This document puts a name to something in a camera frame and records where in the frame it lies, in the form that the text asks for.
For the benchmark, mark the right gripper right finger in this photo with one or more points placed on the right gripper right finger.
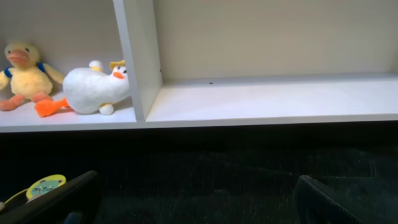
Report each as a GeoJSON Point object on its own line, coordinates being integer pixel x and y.
{"type": "Point", "coordinates": [317, 205]}

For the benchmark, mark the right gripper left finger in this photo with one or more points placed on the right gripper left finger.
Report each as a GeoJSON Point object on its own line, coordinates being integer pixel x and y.
{"type": "Point", "coordinates": [62, 202]}

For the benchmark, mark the yellow rattle drum toy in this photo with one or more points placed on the yellow rattle drum toy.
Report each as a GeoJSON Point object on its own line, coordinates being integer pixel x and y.
{"type": "Point", "coordinates": [46, 186]}

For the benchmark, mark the white plush duck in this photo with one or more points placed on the white plush duck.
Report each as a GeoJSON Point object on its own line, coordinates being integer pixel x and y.
{"type": "Point", "coordinates": [90, 90]}

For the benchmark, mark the yellow plush duck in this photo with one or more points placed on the yellow plush duck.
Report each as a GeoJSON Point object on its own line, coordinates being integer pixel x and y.
{"type": "Point", "coordinates": [29, 81]}

